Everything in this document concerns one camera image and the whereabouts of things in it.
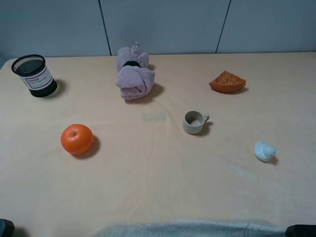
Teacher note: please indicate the orange waffle slice toy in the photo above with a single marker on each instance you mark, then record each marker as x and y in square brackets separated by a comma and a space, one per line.
[227, 82]

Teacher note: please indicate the black object bottom right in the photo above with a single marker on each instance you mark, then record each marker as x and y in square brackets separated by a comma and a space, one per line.
[301, 231]

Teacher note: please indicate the black object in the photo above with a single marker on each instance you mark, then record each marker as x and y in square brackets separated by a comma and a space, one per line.
[6, 228]
[301, 231]

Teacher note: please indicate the black object bottom left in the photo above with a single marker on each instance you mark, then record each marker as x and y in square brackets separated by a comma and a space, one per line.
[6, 228]

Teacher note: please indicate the grey ceramic cup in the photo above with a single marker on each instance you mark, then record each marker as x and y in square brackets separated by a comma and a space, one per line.
[194, 121]

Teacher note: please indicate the orange mandarin fruit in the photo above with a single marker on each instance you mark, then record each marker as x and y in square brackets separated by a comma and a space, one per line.
[77, 139]

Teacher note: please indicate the pale blue rubber duck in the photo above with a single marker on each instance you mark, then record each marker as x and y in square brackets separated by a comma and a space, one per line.
[264, 152]

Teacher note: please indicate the black mesh pen holder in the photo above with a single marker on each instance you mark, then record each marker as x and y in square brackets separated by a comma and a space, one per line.
[34, 73]

